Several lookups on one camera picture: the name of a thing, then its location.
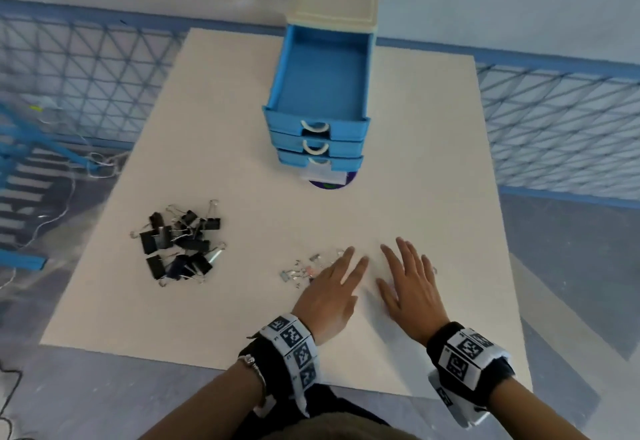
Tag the person's right hand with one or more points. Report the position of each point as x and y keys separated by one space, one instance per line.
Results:
x=415 y=299

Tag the person's left hand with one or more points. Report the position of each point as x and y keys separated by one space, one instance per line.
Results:
x=327 y=299

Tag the person's left thumb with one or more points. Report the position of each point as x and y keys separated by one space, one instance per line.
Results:
x=353 y=303

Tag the person's right middle finger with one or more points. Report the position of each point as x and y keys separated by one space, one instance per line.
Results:
x=407 y=254

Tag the person's right thumb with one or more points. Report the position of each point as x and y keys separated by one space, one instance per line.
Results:
x=386 y=292

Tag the person's left middle finger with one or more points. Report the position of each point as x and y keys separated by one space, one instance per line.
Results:
x=342 y=260

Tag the person's left forearm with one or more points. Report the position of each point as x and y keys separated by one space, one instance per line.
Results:
x=210 y=404

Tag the person's right forearm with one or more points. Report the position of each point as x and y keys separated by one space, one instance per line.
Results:
x=540 y=412

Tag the pile of small silver clips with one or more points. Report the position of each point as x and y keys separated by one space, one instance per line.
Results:
x=305 y=270

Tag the black wristband with marker tags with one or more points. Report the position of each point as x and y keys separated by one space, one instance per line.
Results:
x=467 y=354
x=295 y=349

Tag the purple round disc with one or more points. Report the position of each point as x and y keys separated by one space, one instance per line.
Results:
x=345 y=184

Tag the white paper label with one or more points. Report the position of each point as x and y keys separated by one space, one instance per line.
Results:
x=325 y=173

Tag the person's dark clothing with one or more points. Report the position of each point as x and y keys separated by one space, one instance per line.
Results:
x=345 y=404

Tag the pile of black binder clips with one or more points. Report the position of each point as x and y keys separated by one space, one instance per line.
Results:
x=175 y=243

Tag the blue metal mesh fence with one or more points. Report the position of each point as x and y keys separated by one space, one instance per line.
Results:
x=550 y=104

